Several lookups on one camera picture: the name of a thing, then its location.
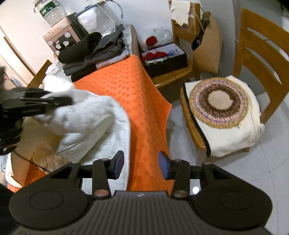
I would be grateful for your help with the cream cloth on chair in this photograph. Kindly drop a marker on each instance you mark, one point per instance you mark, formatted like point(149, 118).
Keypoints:
point(179, 11)

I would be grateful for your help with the black gift box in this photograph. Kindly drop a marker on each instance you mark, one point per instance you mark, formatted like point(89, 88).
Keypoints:
point(164, 59)

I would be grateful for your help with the round woven seat pad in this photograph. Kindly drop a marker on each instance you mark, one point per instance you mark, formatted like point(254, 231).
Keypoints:
point(219, 103)

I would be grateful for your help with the white quilted vest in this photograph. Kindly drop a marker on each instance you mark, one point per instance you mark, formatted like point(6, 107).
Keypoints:
point(93, 127)

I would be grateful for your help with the cream chair blanket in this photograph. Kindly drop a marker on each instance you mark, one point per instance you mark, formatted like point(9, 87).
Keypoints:
point(221, 142)

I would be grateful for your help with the dark grey folded clothes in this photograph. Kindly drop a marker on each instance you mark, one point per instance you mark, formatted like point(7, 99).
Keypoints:
point(109, 47)

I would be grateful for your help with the pink water dispenser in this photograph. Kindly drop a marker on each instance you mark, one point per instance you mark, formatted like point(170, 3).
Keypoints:
point(65, 33)

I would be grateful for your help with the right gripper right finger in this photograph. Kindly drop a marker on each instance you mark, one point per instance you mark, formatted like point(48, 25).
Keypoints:
point(177, 170)

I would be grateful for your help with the far wooden chair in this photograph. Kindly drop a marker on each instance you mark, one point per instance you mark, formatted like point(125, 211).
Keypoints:
point(184, 36)

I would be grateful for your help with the white plastic bag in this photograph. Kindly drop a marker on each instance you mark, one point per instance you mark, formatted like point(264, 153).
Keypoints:
point(99, 17)

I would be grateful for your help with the black folded garment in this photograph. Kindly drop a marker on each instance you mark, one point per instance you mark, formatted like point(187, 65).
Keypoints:
point(80, 50)

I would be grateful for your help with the wooden chair with cushion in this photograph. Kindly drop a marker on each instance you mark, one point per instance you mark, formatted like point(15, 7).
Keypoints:
point(262, 49)

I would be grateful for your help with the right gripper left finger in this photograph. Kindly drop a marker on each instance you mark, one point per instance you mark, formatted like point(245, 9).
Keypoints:
point(104, 169)

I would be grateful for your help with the brown paper bag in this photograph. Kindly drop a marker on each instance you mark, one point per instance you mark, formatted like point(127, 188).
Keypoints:
point(207, 48)

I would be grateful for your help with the orange patterned table mat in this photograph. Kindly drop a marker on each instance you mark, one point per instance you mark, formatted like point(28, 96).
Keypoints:
point(147, 110)

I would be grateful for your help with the clear water bottle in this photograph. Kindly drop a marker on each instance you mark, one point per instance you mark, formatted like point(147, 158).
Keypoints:
point(51, 10)

